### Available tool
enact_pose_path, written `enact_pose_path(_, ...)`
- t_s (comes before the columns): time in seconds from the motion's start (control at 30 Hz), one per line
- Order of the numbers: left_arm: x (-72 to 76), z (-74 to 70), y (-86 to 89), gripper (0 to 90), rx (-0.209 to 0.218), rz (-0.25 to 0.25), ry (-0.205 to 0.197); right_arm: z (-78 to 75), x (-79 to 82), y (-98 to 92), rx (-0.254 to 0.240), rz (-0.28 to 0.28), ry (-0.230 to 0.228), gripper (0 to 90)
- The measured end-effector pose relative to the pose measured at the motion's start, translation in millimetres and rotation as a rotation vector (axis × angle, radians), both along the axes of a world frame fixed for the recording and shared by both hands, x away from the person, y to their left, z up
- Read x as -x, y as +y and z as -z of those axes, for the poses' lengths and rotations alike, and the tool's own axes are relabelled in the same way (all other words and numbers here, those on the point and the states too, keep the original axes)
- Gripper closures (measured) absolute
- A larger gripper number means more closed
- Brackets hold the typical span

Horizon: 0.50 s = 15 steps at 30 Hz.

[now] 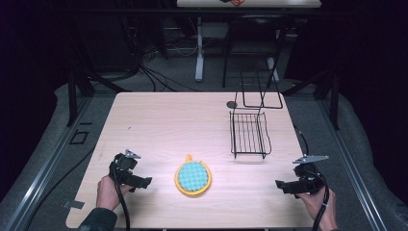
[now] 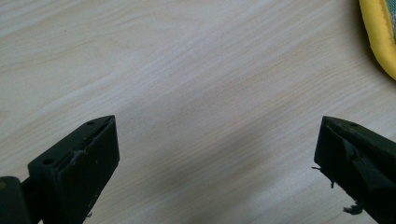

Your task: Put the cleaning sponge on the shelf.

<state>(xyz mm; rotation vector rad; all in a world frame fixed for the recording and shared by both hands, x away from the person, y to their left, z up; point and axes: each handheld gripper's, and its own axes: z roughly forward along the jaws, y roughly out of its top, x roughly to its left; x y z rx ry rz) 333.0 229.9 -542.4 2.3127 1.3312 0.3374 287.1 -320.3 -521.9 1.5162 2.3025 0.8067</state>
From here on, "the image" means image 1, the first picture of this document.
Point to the grey tape strip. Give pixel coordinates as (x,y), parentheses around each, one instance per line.
(73,204)

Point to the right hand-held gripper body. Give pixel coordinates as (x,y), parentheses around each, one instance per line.
(309,178)

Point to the black metal stand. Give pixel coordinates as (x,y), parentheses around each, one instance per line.
(327,93)
(80,86)

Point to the orange object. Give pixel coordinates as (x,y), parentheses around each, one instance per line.
(234,2)

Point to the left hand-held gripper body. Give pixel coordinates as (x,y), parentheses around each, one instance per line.
(123,163)

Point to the black round suction cup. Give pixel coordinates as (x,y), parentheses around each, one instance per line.
(231,104)

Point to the white table with white legs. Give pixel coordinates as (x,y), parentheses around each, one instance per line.
(199,48)

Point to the person's left hand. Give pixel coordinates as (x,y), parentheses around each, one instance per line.
(107,194)

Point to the person's right hand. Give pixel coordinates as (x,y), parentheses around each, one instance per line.
(316,205)

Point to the black chair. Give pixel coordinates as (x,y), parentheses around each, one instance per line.
(253,35)

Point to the yellow and teal round sponge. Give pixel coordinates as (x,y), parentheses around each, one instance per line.
(193,176)

